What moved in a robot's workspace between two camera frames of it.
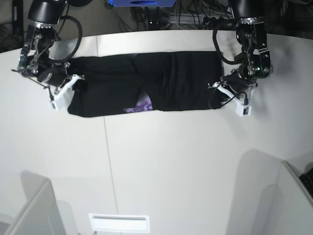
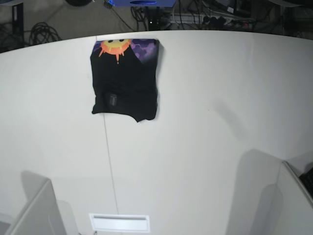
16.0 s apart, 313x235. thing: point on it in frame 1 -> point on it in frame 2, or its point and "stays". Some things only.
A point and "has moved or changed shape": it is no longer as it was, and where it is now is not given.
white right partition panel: (287, 206) stays
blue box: (143, 3) stays
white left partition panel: (41, 214) stays
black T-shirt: (145, 82) has moved or changed shape
